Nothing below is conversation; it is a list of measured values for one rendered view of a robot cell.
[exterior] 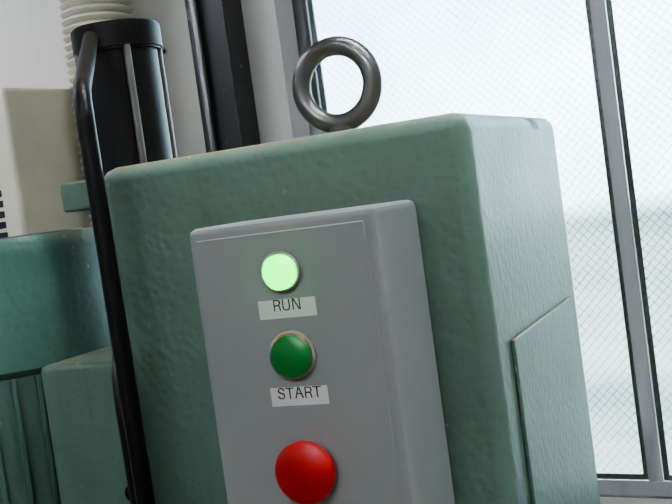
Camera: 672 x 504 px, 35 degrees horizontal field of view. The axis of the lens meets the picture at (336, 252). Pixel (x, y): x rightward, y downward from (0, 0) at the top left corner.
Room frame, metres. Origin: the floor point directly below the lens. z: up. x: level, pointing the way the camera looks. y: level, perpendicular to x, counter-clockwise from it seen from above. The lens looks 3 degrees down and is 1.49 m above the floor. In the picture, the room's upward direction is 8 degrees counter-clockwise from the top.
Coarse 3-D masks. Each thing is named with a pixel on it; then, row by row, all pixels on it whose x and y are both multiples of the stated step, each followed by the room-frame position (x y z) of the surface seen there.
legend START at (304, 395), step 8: (272, 392) 0.51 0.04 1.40; (280, 392) 0.50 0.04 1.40; (288, 392) 0.50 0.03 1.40; (296, 392) 0.50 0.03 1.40; (304, 392) 0.50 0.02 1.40; (312, 392) 0.50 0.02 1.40; (320, 392) 0.50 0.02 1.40; (272, 400) 0.51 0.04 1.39; (280, 400) 0.51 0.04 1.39; (288, 400) 0.50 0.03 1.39; (296, 400) 0.50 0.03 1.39; (304, 400) 0.50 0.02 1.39; (312, 400) 0.50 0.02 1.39; (320, 400) 0.50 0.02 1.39; (328, 400) 0.49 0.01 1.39
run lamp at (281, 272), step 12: (276, 252) 0.50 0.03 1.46; (288, 252) 0.50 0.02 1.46; (264, 264) 0.50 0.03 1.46; (276, 264) 0.49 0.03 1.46; (288, 264) 0.49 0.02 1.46; (264, 276) 0.50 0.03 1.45; (276, 276) 0.50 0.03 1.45; (288, 276) 0.49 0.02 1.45; (300, 276) 0.50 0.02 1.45; (276, 288) 0.50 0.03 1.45; (288, 288) 0.50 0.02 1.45
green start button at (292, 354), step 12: (276, 336) 0.50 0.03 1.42; (288, 336) 0.50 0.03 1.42; (300, 336) 0.50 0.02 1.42; (276, 348) 0.50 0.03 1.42; (288, 348) 0.49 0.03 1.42; (300, 348) 0.49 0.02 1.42; (312, 348) 0.49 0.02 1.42; (276, 360) 0.50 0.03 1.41; (288, 360) 0.50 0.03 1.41; (300, 360) 0.49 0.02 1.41; (312, 360) 0.49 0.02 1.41; (276, 372) 0.50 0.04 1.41; (288, 372) 0.50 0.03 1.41; (300, 372) 0.49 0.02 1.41
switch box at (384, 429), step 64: (192, 256) 0.52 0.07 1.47; (256, 256) 0.51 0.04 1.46; (320, 256) 0.49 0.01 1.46; (384, 256) 0.49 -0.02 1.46; (256, 320) 0.51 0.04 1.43; (320, 320) 0.49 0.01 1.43; (384, 320) 0.48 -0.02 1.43; (256, 384) 0.51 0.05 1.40; (320, 384) 0.50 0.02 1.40; (384, 384) 0.48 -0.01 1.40; (256, 448) 0.51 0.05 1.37; (384, 448) 0.49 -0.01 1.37
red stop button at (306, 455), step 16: (288, 448) 0.50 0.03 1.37; (304, 448) 0.49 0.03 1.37; (320, 448) 0.49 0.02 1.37; (288, 464) 0.49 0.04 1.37; (304, 464) 0.49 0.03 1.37; (320, 464) 0.49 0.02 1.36; (288, 480) 0.49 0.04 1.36; (304, 480) 0.49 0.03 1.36; (320, 480) 0.49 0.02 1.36; (288, 496) 0.50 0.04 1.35; (304, 496) 0.49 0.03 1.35; (320, 496) 0.49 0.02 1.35
